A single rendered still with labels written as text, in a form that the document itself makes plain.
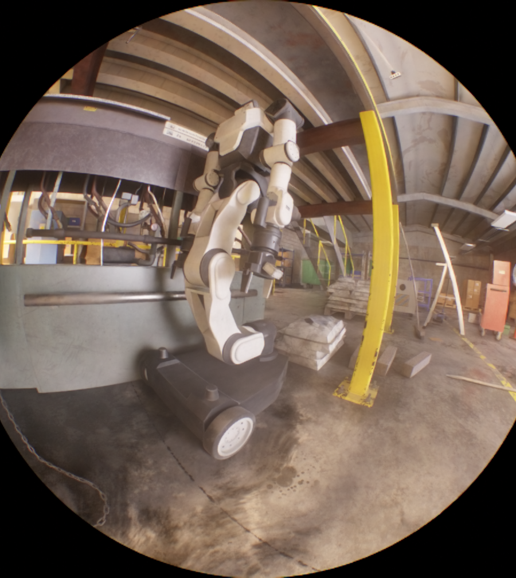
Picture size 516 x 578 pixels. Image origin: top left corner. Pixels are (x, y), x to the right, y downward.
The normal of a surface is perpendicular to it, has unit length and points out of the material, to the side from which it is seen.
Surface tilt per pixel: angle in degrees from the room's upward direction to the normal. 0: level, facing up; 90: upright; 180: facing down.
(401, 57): 171
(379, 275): 90
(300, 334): 63
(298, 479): 0
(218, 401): 0
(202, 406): 45
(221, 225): 90
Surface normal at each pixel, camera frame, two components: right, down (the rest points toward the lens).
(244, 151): 0.00, 0.47
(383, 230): -0.67, 0.01
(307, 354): -0.48, -0.40
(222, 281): 0.78, 0.12
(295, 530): 0.08, -0.99
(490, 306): -0.88, -0.03
